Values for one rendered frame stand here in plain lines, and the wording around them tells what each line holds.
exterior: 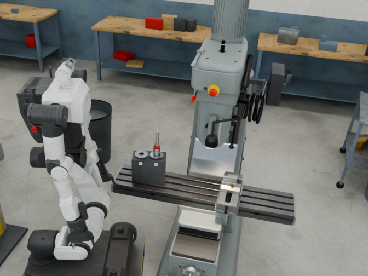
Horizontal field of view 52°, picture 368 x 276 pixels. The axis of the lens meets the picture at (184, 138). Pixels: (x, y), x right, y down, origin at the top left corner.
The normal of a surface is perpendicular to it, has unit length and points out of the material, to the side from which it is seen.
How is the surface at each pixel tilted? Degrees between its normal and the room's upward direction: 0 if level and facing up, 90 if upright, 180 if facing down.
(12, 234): 0
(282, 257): 0
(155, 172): 90
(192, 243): 0
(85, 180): 90
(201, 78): 90
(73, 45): 90
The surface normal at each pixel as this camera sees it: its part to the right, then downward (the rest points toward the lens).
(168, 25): -0.05, 0.52
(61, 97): 0.05, -0.29
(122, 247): 0.06, -0.85
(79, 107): 0.72, 0.33
